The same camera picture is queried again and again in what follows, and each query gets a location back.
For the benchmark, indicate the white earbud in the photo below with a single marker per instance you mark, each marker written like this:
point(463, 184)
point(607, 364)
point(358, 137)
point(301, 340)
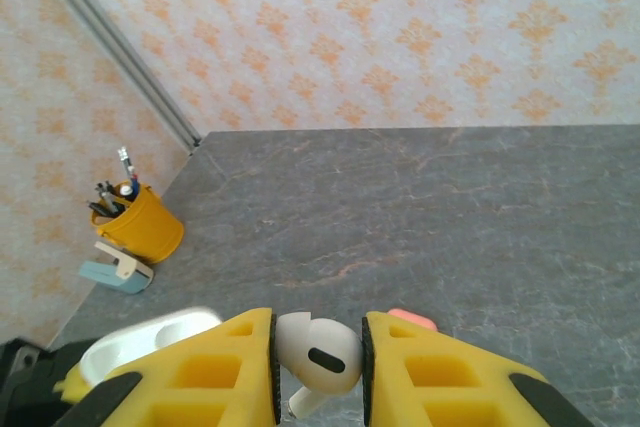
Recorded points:
point(325, 347)

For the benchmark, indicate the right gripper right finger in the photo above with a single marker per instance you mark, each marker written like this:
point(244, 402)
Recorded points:
point(440, 382)

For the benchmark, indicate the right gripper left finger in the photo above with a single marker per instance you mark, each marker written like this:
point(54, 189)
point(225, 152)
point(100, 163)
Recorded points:
point(200, 377)

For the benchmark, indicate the black pen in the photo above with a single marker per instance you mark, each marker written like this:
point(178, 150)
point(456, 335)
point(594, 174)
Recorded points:
point(102, 209)

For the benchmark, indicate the grey metal pen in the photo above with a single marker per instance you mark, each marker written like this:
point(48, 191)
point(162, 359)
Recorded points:
point(125, 162)

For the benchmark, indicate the yellow pen cup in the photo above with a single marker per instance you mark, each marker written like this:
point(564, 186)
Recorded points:
point(145, 232)

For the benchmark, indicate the blue and beige stapler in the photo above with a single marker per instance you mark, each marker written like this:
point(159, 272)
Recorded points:
point(107, 274)

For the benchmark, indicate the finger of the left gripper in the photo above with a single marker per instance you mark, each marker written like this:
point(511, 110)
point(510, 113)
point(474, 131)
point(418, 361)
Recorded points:
point(74, 384)

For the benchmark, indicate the aluminium frame post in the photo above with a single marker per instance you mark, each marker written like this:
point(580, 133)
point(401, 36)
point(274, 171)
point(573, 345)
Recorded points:
point(115, 42)

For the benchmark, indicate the pink earbud charging case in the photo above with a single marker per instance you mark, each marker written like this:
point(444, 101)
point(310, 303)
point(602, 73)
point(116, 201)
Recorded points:
point(415, 319)

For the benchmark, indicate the white earbud charging case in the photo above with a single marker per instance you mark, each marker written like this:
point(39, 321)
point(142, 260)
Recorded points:
point(130, 342)

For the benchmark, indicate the white pen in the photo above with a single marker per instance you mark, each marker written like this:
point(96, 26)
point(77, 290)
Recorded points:
point(126, 191)

